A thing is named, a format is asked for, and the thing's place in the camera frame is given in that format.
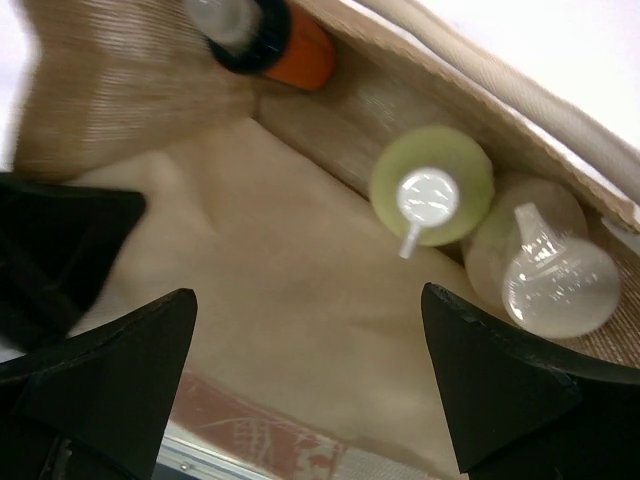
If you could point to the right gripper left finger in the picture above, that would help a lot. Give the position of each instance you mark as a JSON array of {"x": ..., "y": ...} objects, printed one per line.
[{"x": 95, "y": 406}]

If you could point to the green pump bottle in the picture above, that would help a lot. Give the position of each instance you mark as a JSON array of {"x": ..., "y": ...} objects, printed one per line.
[{"x": 431, "y": 187}]

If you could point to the clear pump bottle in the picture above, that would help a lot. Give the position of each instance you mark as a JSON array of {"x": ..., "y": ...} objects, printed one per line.
[{"x": 532, "y": 257}]

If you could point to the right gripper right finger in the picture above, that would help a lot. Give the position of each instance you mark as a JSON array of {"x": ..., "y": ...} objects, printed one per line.
[{"x": 521, "y": 407}]

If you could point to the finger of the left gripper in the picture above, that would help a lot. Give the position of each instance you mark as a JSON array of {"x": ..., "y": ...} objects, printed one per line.
[{"x": 58, "y": 245}]

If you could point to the brown burlap canvas bag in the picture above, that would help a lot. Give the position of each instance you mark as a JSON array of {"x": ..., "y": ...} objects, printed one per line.
[{"x": 308, "y": 359}]

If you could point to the orange bottle dark cap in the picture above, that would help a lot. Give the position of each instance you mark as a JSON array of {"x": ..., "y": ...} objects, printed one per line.
[{"x": 273, "y": 38}]

